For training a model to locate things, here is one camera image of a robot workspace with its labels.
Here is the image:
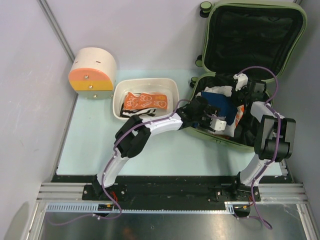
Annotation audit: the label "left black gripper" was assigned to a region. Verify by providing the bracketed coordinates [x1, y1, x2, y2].
[193, 105, 221, 131]

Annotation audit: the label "navy blue garment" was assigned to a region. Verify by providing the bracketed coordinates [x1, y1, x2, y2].
[201, 91, 238, 125]

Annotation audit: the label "plain white garment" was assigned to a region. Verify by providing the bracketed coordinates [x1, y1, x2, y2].
[195, 86, 233, 97]

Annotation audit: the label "white orange patterned cloth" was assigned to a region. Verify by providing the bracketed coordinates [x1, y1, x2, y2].
[213, 105, 245, 138]

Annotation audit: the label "white rectangular plastic basin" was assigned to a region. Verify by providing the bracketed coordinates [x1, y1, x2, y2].
[112, 78, 180, 121]

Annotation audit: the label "green hard-shell suitcase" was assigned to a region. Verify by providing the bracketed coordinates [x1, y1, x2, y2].
[185, 0, 307, 152]

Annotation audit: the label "orange bunny pattern towel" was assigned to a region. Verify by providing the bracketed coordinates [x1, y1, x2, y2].
[123, 92, 168, 110]

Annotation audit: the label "black white striped garment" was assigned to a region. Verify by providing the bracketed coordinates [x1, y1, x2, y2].
[120, 104, 156, 118]

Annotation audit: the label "cream drawer box orange fronts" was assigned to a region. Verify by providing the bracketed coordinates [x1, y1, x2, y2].
[68, 47, 117, 100]

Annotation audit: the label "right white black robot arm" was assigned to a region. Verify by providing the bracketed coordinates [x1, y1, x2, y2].
[230, 80, 296, 201]

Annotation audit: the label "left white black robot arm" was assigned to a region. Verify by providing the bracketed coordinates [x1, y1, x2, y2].
[92, 96, 227, 200]

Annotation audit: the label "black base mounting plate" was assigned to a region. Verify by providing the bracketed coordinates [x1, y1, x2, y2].
[51, 174, 292, 210]

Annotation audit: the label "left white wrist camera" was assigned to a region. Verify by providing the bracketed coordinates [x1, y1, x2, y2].
[210, 118, 227, 131]

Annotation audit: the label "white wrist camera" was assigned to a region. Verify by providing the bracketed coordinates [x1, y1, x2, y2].
[233, 73, 248, 92]
[210, 118, 227, 131]

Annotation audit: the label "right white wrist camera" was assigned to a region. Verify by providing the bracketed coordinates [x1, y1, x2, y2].
[233, 73, 248, 92]

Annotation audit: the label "white slotted cable duct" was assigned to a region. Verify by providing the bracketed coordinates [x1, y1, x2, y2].
[46, 201, 237, 215]

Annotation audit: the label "aluminium frame rail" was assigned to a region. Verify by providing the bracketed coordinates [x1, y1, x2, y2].
[36, 182, 309, 204]

